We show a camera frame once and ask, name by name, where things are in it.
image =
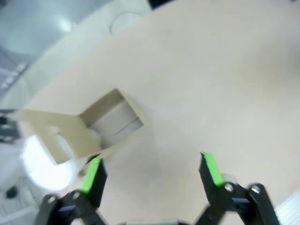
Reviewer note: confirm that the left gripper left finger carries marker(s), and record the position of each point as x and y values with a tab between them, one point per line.
93	182

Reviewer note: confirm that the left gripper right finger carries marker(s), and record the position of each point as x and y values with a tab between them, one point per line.
211	178

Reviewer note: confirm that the brown cardboard drink carrier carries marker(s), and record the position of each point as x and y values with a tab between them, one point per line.
70	126

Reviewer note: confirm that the white round plate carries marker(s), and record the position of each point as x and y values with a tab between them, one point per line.
42	168

